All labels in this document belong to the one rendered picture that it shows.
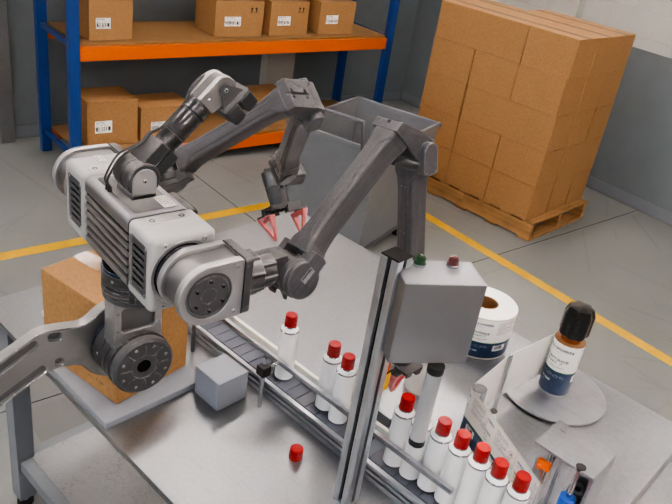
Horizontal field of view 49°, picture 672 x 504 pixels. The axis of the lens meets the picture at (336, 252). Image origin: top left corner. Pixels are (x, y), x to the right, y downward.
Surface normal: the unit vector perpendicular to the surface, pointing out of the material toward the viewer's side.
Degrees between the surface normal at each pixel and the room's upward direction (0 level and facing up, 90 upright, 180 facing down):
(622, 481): 0
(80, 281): 0
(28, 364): 90
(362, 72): 90
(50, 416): 0
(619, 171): 90
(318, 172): 94
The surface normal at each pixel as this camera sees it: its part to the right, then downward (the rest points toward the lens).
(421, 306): 0.19, 0.49
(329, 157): -0.54, 0.39
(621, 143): -0.77, 0.20
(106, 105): 0.59, 0.46
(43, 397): 0.15, -0.87
